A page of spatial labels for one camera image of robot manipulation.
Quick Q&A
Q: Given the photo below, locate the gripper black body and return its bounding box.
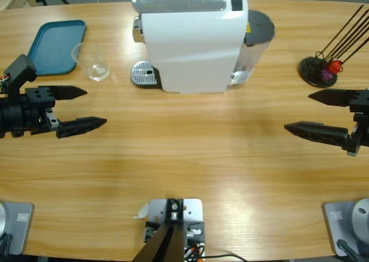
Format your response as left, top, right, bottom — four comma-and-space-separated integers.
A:
0, 88, 61, 139
347, 89, 369, 157

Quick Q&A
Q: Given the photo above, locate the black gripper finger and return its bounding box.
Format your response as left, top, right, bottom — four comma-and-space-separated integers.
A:
56, 116, 108, 139
284, 121, 351, 151
38, 85, 88, 101
308, 89, 361, 108

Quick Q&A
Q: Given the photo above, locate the red coffee capsule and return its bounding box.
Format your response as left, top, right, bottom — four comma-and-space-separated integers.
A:
328, 60, 344, 74

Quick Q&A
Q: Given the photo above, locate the clear glass cup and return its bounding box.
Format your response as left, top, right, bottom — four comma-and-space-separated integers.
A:
71, 41, 111, 82

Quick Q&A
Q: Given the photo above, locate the grey coffee machine lever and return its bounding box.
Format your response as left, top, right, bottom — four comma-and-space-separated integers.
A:
131, 0, 228, 14

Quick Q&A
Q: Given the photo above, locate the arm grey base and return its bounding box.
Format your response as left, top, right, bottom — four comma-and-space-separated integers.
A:
322, 198, 369, 257
0, 201, 35, 256

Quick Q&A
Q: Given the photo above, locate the white capsule coffee machine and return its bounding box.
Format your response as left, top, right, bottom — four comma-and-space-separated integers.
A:
131, 0, 249, 95

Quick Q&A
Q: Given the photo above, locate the black capsule holder with rods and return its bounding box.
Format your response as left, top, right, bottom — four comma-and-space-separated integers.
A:
298, 5, 369, 89

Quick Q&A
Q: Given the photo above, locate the teal plastic tray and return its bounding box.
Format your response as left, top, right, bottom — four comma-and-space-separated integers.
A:
27, 20, 87, 77

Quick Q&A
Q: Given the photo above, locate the silver drip tray grid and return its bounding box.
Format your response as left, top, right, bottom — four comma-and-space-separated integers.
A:
131, 60, 163, 89

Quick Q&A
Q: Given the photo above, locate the clear water tank black lid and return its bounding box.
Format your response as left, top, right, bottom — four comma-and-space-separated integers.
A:
230, 10, 277, 86

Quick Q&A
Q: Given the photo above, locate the white tape tag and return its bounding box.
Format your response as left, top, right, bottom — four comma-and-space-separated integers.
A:
133, 203, 150, 219

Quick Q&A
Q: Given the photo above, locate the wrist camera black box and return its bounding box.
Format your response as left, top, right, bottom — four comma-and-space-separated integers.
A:
3, 54, 37, 101

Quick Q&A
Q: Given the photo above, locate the black base cable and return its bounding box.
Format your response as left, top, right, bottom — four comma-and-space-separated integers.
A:
0, 233, 14, 257
336, 238, 363, 262

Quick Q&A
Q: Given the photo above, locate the white mount block dark post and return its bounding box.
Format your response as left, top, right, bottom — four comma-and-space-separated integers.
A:
132, 198, 206, 262

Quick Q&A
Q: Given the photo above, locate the thin black cable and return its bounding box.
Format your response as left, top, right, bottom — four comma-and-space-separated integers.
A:
201, 253, 249, 262

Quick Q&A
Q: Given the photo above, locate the orange cable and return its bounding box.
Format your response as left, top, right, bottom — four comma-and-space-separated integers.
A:
184, 243, 206, 259

